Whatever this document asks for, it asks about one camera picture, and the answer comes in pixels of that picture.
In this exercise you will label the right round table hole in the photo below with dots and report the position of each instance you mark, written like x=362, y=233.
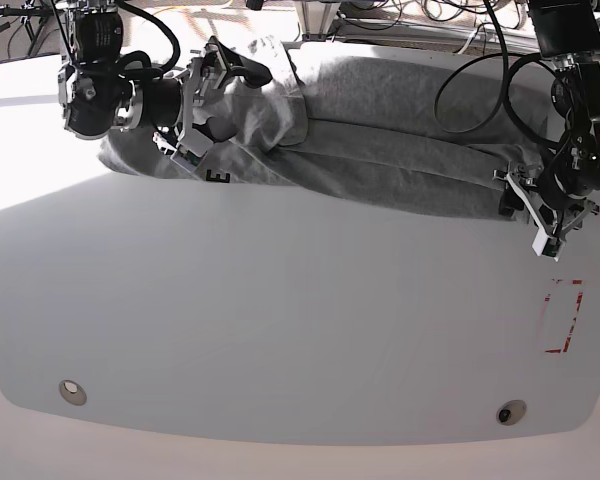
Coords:
x=511, y=412

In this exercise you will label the aluminium frame post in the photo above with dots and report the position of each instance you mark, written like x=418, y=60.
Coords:
x=315, y=18

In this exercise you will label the grey T-shirt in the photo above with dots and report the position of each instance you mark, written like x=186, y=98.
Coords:
x=378, y=131

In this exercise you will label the black tripod stand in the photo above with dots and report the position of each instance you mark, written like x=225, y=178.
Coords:
x=33, y=18

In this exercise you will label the left round table hole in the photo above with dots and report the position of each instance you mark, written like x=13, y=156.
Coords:
x=72, y=393

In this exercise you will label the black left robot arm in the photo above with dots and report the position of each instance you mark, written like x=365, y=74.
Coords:
x=569, y=47

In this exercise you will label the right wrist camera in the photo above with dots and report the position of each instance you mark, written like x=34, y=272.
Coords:
x=186, y=160

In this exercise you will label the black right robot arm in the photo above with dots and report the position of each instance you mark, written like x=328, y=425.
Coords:
x=101, y=88

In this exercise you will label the red tape rectangle marking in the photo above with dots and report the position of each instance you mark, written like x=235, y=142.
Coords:
x=559, y=315

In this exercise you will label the round table hole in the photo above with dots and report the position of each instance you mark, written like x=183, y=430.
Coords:
x=72, y=393
x=511, y=412

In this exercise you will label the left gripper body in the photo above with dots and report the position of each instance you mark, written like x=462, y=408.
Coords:
x=544, y=201

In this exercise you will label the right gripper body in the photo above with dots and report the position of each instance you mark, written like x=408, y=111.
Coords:
x=195, y=86

